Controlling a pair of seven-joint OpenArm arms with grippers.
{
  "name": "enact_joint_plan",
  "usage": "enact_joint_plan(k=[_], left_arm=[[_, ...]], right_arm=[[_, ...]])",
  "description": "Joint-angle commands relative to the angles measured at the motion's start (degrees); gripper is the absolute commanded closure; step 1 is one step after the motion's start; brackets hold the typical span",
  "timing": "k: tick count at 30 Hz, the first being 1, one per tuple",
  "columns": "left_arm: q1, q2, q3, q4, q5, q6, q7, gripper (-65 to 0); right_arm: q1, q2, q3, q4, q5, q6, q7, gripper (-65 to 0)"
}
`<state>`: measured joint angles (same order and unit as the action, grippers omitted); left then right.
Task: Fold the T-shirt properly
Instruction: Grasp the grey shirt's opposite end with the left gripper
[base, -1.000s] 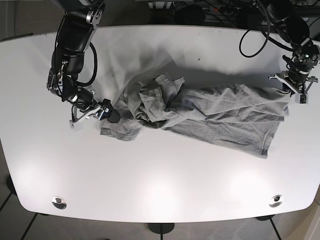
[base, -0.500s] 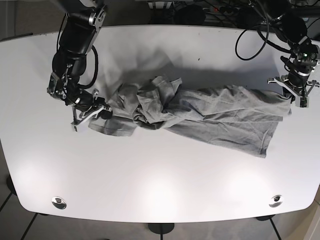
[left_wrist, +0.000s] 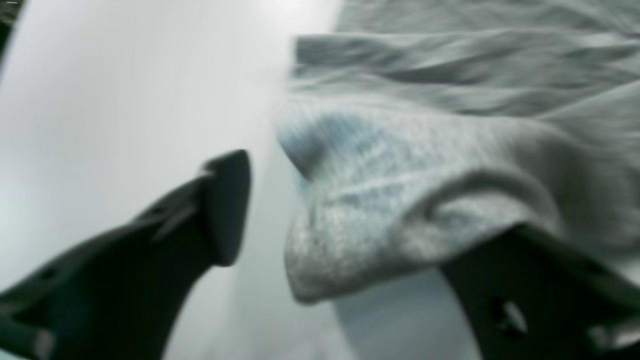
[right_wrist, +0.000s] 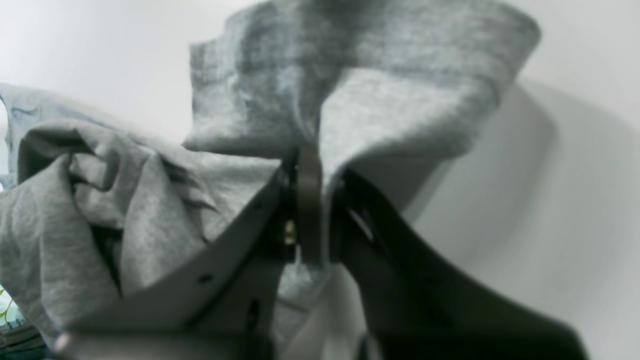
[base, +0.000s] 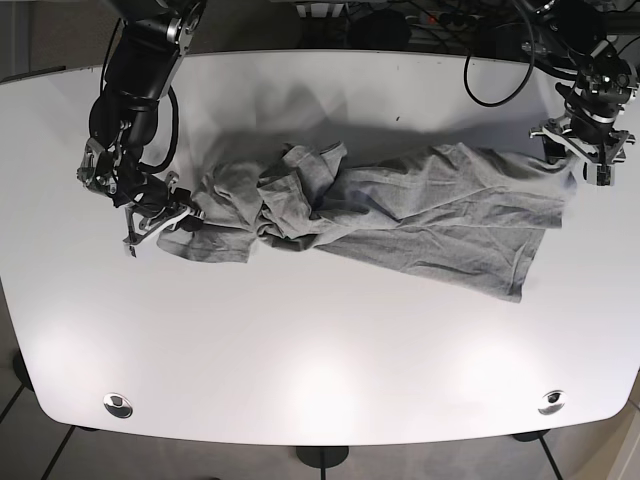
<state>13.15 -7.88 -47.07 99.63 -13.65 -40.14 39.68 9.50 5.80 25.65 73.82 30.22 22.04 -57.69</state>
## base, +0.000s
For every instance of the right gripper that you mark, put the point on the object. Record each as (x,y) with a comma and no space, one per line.
(156,206)

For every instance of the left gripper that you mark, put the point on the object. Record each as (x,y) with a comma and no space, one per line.
(599,145)

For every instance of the grey T-shirt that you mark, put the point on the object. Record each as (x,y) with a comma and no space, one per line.
(471,217)

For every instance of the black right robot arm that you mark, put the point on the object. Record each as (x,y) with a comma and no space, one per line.
(148,44)

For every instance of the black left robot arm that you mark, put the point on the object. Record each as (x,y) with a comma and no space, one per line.
(569,41)

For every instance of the left chrome table grommet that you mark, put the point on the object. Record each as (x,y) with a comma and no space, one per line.
(117,405)

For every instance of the chrome table grommet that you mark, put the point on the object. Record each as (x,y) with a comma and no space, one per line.
(117,405)
(552,402)

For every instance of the right chrome table grommet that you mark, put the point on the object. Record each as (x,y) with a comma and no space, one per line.
(552,402)

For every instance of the front black table foot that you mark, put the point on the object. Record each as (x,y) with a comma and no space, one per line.
(319,457)

